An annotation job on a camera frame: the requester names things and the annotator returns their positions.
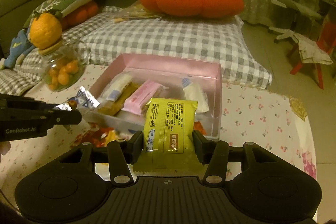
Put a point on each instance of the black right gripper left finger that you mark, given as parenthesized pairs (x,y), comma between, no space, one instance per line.
(121,153)

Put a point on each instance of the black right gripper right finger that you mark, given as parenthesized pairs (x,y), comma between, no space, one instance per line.
(214,154)

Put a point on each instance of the red candy packet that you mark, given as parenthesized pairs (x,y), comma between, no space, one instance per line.
(103,137)

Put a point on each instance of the white red snack packet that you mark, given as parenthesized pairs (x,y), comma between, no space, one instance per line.
(199,127)

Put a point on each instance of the gold snack bar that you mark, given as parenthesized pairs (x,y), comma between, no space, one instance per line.
(112,108)

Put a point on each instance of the yellow snack packet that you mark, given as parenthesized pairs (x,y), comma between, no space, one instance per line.
(167,137)

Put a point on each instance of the pink snack packet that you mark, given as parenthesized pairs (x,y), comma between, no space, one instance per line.
(135,103)

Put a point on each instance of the clear white roll packet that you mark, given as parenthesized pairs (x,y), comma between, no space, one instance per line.
(194,92)

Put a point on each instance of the silver blue foil packet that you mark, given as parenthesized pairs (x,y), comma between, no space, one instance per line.
(83,100)

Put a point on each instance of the clear white rice cracker packet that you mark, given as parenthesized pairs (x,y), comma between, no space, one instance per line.
(114,89)

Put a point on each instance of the person left hand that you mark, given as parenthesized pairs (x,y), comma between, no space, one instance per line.
(5,146)

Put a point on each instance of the cherry print tablecloth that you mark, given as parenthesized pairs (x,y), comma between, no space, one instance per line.
(238,114)

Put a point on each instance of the glass jar with kumquats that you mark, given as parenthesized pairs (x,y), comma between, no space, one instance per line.
(62,67)

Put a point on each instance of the pink silver cardboard box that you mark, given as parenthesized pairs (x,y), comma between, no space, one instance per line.
(168,90)

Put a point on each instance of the blue monkey plush toy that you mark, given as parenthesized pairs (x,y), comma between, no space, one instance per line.
(19,49)

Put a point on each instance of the grey checkered pillow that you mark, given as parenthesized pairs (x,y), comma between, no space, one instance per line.
(100,40)

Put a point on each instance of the small red plush cushion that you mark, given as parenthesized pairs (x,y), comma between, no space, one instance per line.
(80,15)

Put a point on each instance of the red plastic child chair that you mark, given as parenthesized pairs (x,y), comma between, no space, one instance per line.
(326,42)

